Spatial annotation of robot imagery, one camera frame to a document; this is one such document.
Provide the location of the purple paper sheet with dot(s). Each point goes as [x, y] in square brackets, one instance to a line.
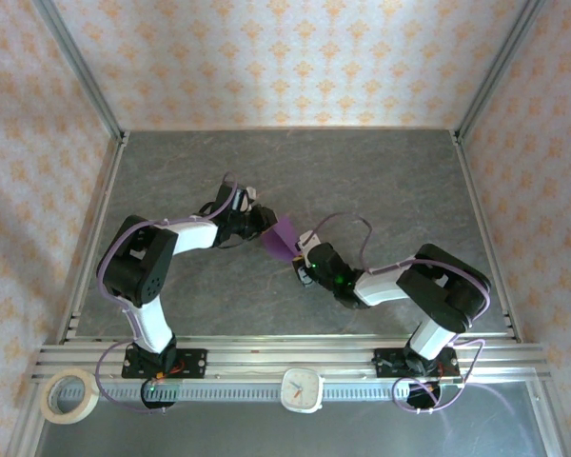
[281, 238]

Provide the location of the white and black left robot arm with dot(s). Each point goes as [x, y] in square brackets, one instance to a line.
[133, 266]

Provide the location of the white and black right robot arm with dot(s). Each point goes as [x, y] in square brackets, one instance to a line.
[447, 285]

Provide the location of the white square clock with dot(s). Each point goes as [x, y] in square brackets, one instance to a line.
[302, 390]

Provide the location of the grey metal shelf panel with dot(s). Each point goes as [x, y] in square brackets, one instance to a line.
[219, 433]

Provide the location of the beige masking tape roll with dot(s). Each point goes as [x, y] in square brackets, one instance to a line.
[71, 419]

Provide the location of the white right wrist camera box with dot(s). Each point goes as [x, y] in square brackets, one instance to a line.
[307, 238]

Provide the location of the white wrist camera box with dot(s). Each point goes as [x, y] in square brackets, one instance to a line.
[307, 238]
[248, 197]

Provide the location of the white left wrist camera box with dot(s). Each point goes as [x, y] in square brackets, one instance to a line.
[248, 197]

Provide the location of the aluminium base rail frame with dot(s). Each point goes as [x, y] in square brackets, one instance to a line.
[266, 354]

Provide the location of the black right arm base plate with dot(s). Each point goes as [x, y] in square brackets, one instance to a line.
[385, 364]

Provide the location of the aluminium side rail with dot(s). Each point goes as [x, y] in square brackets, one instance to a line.
[471, 185]
[95, 238]

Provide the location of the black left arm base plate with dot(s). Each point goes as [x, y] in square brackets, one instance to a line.
[195, 364]

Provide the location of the aluminium corner post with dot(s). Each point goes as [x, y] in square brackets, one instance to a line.
[497, 62]
[83, 71]

